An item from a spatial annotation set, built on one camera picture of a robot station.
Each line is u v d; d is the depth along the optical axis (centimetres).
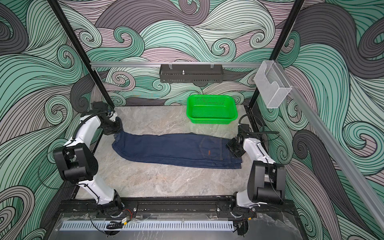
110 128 78
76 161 46
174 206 75
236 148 74
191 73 96
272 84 80
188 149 98
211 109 118
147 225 70
